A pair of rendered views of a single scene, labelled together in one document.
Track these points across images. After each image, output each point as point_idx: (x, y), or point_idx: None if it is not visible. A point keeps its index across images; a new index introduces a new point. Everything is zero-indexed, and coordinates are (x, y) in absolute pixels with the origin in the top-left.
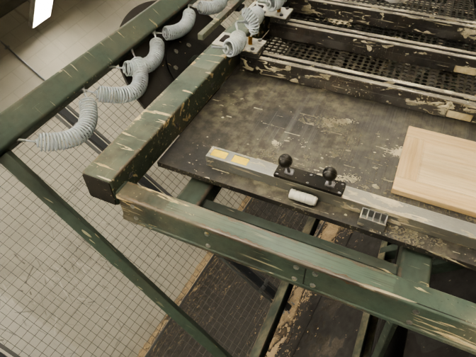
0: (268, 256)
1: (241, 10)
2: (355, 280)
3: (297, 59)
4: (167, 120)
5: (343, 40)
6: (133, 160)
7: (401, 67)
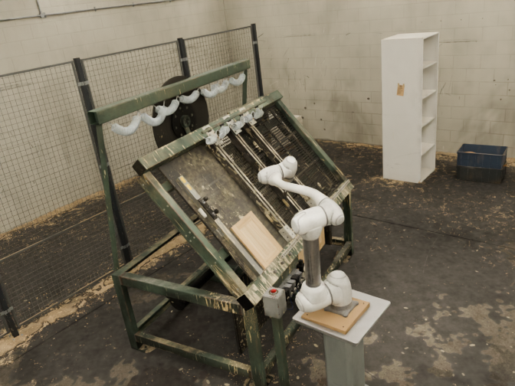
0: (183, 224)
1: (221, 126)
2: (205, 245)
3: (229, 157)
4: (172, 155)
5: (252, 159)
6: (155, 165)
7: (265, 185)
